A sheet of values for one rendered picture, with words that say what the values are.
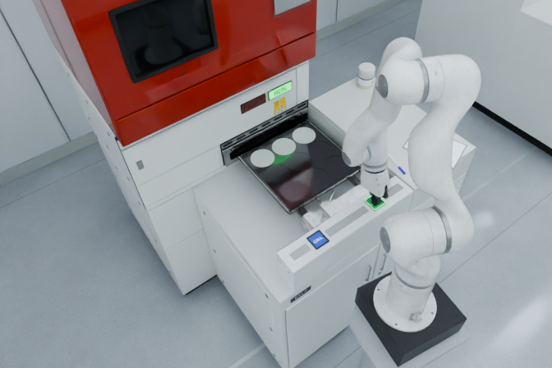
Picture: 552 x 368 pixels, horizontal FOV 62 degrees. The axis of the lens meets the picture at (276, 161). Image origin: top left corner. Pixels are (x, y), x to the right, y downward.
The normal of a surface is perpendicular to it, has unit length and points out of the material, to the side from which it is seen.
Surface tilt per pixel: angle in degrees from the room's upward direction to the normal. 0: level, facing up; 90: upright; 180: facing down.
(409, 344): 3
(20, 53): 90
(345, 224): 0
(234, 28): 90
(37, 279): 0
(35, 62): 90
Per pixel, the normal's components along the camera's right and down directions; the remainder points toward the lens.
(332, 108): -0.04, -0.67
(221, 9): 0.57, 0.59
